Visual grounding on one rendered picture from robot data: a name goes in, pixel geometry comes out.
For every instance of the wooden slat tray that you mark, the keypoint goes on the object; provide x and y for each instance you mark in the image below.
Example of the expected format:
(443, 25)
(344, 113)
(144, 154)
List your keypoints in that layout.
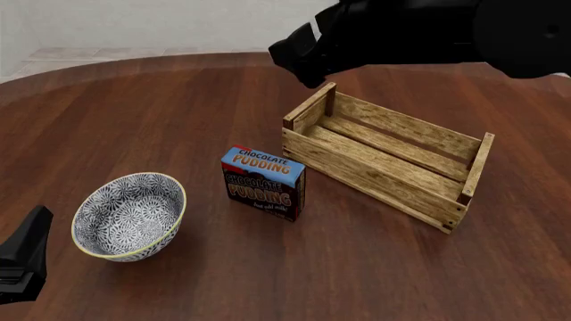
(383, 157)

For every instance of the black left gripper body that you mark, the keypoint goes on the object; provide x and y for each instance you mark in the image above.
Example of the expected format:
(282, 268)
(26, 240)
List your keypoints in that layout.
(15, 289)

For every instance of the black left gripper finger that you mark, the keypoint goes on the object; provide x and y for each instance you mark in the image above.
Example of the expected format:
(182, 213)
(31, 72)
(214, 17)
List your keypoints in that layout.
(27, 240)

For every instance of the chocolate pudding box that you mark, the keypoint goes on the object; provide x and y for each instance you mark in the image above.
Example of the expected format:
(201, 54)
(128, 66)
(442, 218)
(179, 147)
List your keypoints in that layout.
(264, 184)

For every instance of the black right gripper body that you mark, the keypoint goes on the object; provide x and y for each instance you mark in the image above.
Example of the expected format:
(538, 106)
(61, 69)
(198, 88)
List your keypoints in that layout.
(319, 25)

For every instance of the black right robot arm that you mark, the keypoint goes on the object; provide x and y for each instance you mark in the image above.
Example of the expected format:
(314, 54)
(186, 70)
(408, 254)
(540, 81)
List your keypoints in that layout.
(446, 30)

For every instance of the blue-white patterned bowl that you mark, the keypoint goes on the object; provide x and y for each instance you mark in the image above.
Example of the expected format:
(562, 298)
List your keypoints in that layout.
(128, 216)

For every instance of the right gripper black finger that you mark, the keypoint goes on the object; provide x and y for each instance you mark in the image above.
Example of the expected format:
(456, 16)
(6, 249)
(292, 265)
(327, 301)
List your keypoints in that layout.
(314, 72)
(285, 53)

